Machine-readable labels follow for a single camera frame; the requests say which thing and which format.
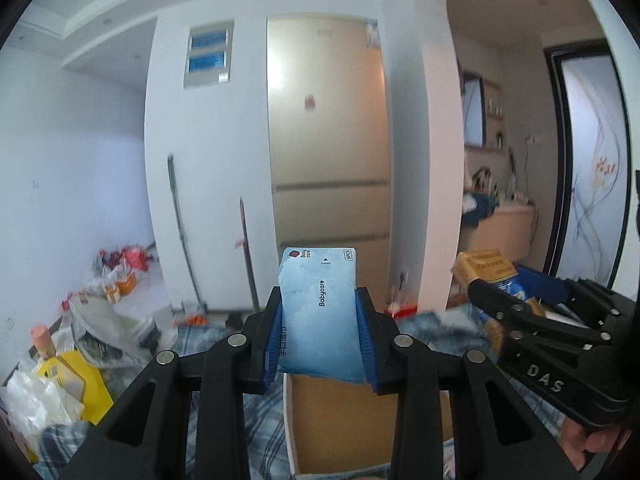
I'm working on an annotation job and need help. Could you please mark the blue clothing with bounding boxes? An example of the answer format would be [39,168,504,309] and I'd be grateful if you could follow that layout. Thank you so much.
[462,192,501,227]

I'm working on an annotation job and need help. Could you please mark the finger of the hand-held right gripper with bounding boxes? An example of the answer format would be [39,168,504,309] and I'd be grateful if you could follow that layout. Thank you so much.
[467,277,616,357]
[515,265,637,332]

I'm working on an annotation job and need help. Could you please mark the blue plaid shirt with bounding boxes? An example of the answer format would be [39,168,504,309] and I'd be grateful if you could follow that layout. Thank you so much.
[37,310,566,480]

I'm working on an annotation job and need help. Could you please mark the mop handle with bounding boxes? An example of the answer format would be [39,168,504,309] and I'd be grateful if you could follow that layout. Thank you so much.
[235,197,261,312]

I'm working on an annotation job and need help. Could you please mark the cardboard box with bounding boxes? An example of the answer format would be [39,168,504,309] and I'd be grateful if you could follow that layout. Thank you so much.
[282,372,456,478]

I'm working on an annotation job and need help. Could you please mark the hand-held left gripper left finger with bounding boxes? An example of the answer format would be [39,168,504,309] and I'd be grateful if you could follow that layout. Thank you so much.
[60,285,286,480]

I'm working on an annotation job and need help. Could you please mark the yellow bag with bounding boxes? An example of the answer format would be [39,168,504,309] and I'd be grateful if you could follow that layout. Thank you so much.
[34,350,115,425]

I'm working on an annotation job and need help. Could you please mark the yellow packet blue print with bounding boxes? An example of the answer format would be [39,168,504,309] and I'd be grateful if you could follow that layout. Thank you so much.
[451,249,546,356]

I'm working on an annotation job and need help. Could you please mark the white plastic bag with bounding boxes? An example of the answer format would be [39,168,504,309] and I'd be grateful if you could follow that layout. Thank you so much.
[0,370,85,461]

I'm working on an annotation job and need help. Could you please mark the frosted glass door floral print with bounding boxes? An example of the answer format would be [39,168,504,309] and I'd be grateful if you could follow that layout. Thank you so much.
[544,45,632,287]

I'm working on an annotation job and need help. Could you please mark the red plastic bag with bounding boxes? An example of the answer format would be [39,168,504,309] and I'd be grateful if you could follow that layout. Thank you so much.
[119,244,153,272]

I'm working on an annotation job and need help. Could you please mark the beige vanity cabinet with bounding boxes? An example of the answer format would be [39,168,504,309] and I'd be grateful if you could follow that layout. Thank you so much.
[462,202,537,273]

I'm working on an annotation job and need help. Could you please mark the wall mirror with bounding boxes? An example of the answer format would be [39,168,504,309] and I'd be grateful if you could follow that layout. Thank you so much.
[462,72,487,148]

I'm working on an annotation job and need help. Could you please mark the pink cylinder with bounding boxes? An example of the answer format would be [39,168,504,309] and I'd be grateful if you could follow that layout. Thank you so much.
[31,325,57,362]

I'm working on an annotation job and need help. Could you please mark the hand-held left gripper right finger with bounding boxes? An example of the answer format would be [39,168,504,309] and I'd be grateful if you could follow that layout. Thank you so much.
[354,287,583,480]

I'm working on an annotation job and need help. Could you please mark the wall electrical panel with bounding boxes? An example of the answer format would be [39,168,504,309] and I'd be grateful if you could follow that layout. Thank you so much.
[183,21,235,91]

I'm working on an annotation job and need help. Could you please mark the person's right hand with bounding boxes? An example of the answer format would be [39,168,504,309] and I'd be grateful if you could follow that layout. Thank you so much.
[559,415,618,472]

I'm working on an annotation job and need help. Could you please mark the blue tissue pack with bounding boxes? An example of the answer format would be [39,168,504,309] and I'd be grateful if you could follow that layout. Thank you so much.
[277,246,368,385]

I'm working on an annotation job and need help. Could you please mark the clear bag orange contents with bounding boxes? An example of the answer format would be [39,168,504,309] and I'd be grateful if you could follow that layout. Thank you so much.
[99,269,137,303]

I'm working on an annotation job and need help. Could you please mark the grey handled mop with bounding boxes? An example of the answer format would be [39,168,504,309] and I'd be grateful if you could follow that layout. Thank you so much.
[167,155,208,312]

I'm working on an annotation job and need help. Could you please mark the gold refrigerator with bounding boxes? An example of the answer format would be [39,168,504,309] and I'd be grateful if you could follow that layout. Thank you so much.
[266,16,393,311]

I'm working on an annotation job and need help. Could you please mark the grey plastic bag pile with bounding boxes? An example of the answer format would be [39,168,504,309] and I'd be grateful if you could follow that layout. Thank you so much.
[64,294,177,367]

